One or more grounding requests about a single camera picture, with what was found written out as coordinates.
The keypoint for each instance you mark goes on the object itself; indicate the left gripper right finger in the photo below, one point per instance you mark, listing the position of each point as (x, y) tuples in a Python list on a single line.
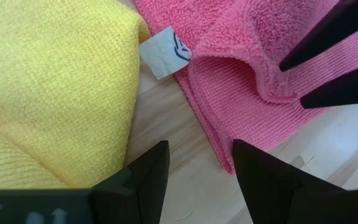
[(275, 193)]

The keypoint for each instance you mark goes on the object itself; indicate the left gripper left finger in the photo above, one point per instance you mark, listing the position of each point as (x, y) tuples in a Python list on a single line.
[(135, 199)]

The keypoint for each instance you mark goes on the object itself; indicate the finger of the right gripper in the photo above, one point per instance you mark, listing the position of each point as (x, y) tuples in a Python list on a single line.
[(353, 88), (337, 28)]

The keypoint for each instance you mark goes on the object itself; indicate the pink towel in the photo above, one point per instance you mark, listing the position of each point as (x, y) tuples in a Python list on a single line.
[(228, 93)]

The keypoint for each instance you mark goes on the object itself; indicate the yellow towel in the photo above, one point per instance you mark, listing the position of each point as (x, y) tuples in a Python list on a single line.
[(57, 93)]

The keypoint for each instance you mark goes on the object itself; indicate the white label blue ink mark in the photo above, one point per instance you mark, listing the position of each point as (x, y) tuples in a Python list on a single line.
[(163, 53)]

